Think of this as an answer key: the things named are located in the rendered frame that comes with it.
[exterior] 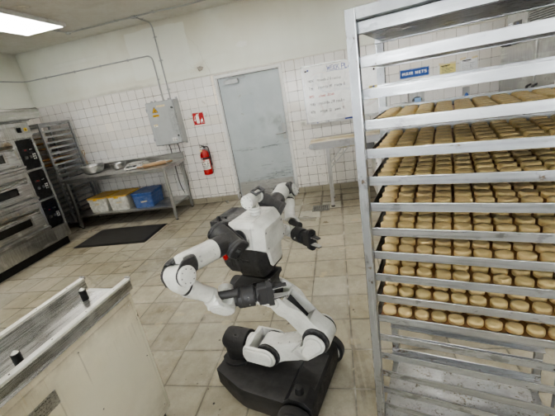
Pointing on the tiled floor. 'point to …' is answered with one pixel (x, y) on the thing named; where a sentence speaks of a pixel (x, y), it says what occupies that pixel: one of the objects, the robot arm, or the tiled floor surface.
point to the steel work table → (133, 175)
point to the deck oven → (26, 198)
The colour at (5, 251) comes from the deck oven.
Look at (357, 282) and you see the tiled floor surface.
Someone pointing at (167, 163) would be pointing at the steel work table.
